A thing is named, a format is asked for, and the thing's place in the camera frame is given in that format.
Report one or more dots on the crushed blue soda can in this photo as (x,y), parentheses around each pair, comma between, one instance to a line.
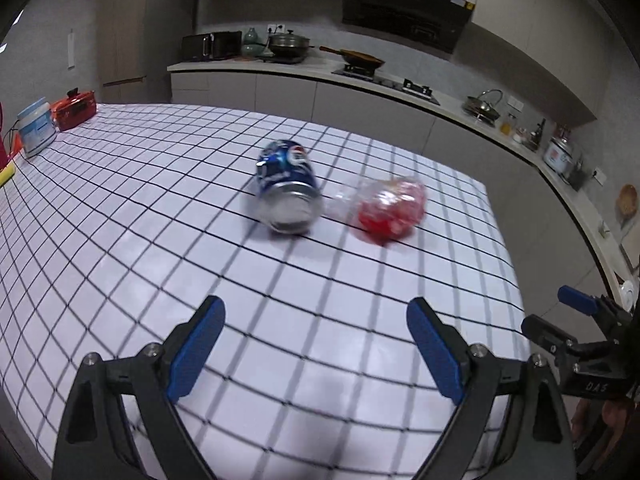
(287,175)

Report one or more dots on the white checkered tablecloth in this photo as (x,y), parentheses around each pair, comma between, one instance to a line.
(125,235)

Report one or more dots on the white rice cooker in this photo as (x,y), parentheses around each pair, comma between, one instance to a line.
(558,152)

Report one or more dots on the red container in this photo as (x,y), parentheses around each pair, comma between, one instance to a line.
(4,140)

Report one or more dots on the yellow oil bottle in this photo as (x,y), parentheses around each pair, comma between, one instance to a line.
(506,125)

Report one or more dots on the clear plastic bag red contents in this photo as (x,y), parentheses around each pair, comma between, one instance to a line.
(390,210)

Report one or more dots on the dark glass bottle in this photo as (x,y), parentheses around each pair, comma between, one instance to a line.
(538,137)

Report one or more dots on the yellow sponge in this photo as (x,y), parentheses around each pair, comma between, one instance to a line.
(7,175)

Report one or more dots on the black range hood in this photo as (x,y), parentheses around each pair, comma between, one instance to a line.
(400,10)

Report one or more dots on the black utensil holder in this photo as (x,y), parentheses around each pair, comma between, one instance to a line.
(578,175)

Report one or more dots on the black gas stove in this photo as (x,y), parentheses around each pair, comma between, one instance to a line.
(390,82)

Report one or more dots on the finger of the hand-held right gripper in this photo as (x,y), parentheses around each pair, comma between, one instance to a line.
(585,380)
(577,297)

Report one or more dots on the white plastic jar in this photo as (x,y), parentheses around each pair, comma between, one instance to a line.
(36,130)

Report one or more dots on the white dish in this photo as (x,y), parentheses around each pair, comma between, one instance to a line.
(628,292)

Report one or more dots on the person's right hand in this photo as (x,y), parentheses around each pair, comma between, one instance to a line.
(617,412)

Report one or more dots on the red lunch box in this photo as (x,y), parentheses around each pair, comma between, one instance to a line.
(74,109)

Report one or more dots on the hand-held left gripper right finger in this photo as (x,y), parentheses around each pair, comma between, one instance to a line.
(435,350)

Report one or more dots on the beige refrigerator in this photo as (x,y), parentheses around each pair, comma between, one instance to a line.
(125,35)

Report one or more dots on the green ceramic vase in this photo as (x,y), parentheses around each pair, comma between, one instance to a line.
(252,45)

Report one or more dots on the wok with glass lid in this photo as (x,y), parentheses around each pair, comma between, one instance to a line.
(290,45)

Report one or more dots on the black microwave oven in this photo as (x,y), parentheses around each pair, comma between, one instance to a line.
(220,46)

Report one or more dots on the white wall outlet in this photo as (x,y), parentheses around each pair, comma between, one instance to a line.
(275,27)
(515,104)
(599,174)

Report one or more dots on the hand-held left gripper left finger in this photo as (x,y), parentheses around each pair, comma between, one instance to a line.
(195,350)

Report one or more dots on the white wall panel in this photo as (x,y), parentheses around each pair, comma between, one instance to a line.
(71,50)

